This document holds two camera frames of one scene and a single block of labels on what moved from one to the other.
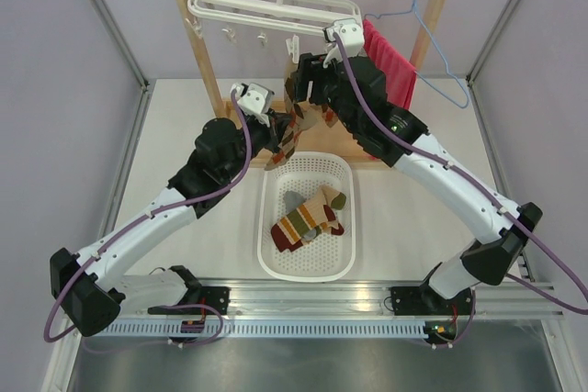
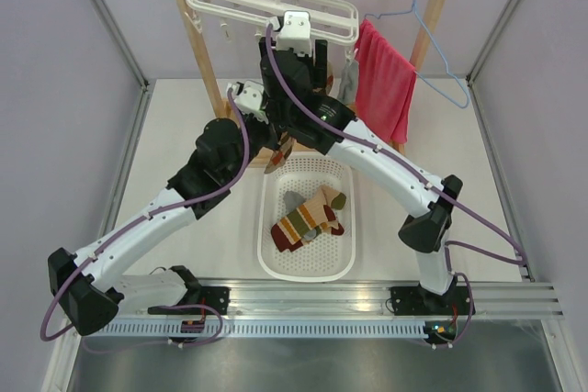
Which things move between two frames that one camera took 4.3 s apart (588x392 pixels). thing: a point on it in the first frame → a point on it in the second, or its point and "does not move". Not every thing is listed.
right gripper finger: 301,81 → 263,45
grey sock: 291,200 does not move
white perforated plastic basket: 325,258 does not move
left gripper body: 261,136 does not move
